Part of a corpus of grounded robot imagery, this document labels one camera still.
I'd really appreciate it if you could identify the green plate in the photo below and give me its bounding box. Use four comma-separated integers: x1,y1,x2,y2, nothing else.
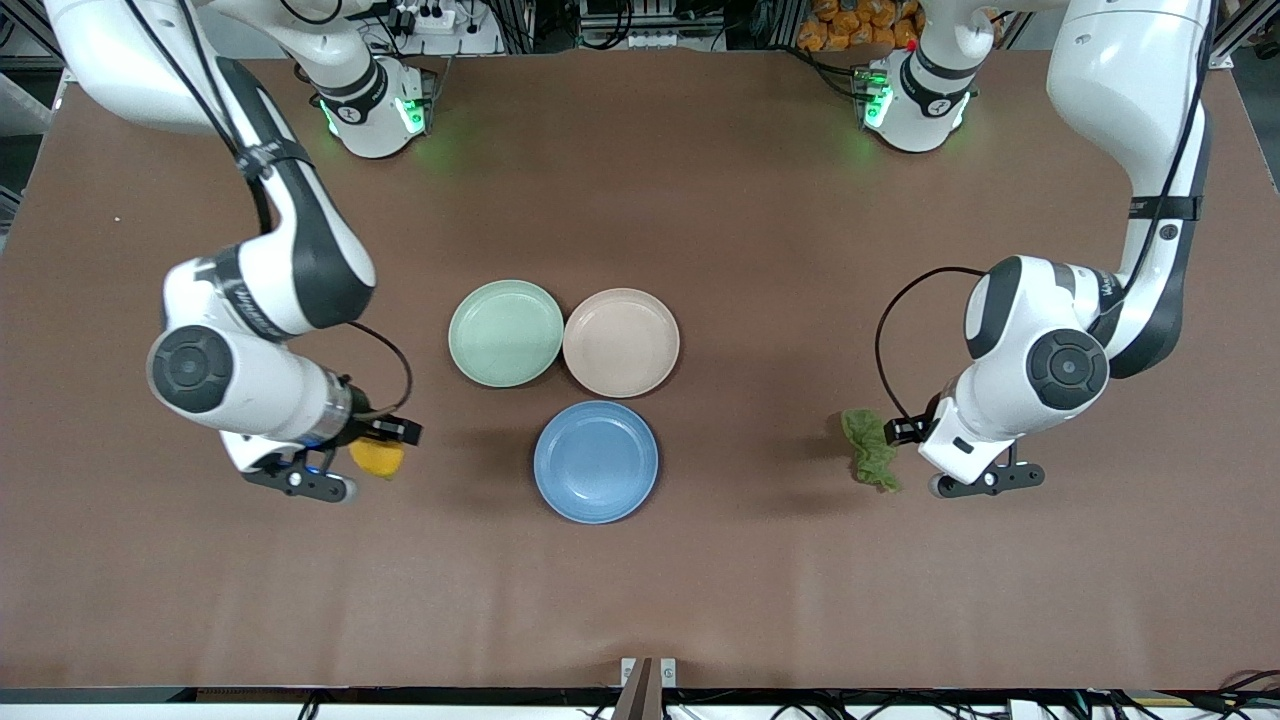
448,279,566,388

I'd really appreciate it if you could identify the white power strip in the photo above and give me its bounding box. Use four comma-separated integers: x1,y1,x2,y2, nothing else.
390,2,459,37

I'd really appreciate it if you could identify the yellow lemon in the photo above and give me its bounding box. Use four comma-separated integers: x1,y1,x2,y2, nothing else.
349,437,406,482

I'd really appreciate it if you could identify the green lettuce leaf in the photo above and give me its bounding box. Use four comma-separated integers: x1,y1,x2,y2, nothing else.
840,407,903,494

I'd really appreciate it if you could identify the beige plate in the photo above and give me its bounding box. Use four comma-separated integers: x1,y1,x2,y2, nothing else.
562,288,681,398

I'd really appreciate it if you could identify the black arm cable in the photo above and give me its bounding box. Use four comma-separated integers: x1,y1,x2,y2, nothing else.
875,0,1219,422
120,0,414,422

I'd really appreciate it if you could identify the metal table edge bracket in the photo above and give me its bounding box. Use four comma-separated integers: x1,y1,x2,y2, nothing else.
620,657,678,720

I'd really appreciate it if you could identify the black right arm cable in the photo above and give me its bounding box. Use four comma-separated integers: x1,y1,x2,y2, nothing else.
120,0,414,422

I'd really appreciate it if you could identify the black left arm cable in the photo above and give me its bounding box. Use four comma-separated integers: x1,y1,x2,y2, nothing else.
875,0,1219,422

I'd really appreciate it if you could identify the bag of orange items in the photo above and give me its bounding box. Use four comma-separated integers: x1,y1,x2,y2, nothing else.
797,0,923,53

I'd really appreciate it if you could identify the blue plate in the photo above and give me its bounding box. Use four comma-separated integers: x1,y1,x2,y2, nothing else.
533,401,659,524

